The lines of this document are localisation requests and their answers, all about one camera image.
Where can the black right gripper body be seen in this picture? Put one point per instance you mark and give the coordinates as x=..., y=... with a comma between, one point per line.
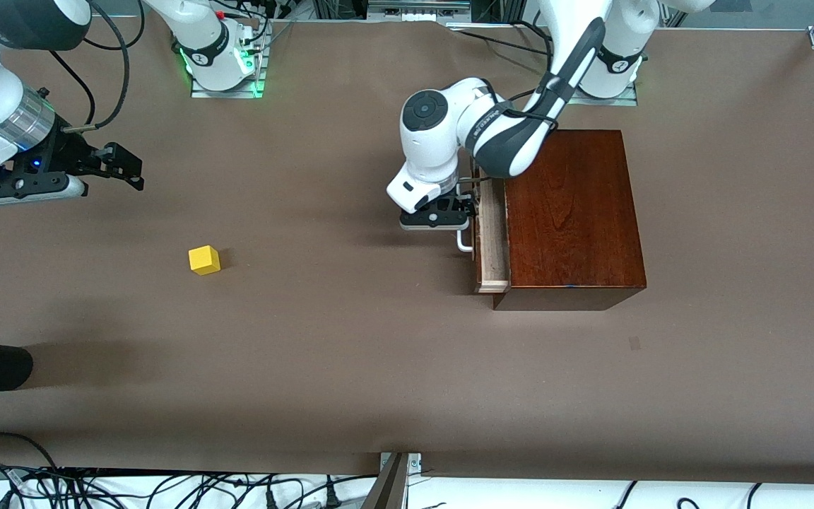
x=70, y=155

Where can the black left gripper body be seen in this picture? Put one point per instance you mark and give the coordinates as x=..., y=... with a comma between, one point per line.
x=458, y=206

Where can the yellow cube block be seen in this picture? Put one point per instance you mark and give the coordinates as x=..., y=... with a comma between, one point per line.
x=203, y=260

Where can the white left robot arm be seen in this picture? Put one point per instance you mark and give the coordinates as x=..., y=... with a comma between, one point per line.
x=428, y=148

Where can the dark brown wooden cabinet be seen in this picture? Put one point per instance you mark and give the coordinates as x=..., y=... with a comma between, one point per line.
x=576, y=226

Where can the grey device with ports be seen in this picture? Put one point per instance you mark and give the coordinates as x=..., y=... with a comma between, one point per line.
x=414, y=8

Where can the brown paper table cover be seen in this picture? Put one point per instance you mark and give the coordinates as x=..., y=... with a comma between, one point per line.
x=308, y=353

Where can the dark metal beam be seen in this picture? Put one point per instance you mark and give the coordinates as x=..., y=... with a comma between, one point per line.
x=389, y=488

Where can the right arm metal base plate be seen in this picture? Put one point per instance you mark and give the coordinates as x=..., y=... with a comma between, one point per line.
x=202, y=90

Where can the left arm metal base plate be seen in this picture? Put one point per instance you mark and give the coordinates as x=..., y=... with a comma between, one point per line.
x=622, y=100

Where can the small metal corner bracket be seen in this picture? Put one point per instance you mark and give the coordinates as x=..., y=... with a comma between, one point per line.
x=415, y=463

